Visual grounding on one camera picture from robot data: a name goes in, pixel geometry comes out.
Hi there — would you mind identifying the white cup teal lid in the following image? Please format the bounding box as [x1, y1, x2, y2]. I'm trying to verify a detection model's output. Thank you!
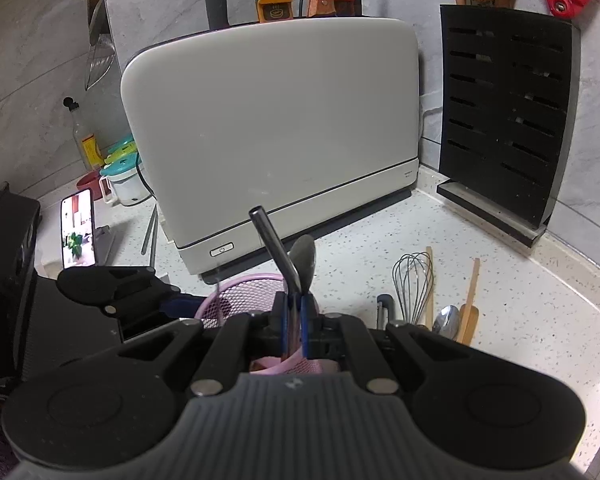
[99, 135, 148, 207]

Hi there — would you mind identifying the black power cable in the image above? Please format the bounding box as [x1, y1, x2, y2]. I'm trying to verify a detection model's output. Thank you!
[134, 152, 157, 198]

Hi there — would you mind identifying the wooden handled spoon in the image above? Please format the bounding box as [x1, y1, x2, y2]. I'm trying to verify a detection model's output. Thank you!
[289, 234, 317, 295]

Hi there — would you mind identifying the clear oil bottle yellow label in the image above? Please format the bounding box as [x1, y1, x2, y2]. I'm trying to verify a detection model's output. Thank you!
[62, 96, 103, 171]

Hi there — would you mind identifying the silver spoon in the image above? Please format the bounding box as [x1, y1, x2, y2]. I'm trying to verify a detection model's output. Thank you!
[431, 305, 462, 338]

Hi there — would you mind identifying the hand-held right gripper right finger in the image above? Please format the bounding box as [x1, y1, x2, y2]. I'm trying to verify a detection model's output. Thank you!
[300, 294, 473, 396]

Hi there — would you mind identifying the white knife sterilizer appliance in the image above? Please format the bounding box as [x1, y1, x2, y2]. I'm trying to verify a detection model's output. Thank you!
[120, 16, 421, 276]

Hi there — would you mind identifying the dark green handled tool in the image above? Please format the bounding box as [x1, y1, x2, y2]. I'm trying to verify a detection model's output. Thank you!
[376, 294, 396, 331]

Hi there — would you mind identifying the grey phone stand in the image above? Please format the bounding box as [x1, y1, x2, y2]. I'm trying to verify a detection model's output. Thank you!
[96, 225, 117, 261]

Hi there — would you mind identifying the smartphone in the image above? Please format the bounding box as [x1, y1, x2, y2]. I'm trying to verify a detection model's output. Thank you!
[60, 187, 99, 268]

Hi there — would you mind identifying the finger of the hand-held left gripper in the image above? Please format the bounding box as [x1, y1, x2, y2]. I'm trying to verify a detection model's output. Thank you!
[56, 265, 206, 318]

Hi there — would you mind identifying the red cup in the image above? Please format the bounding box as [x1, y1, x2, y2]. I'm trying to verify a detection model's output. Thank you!
[76, 170, 112, 201]

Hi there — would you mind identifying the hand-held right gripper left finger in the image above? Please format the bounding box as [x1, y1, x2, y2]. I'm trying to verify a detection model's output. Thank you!
[117, 292, 288, 397]

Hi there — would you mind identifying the steel wire whisk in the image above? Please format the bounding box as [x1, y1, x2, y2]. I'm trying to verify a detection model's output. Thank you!
[391, 252, 435, 328]

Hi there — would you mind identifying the pink mesh utensil cup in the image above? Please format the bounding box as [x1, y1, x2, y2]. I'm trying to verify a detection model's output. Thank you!
[195, 272, 326, 376]

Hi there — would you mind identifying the black slotted knife block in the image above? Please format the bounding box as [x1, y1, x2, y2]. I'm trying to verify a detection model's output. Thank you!
[436, 4, 581, 250]

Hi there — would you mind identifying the orange black small tool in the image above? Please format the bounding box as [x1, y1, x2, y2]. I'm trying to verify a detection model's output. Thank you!
[256, 0, 296, 25]

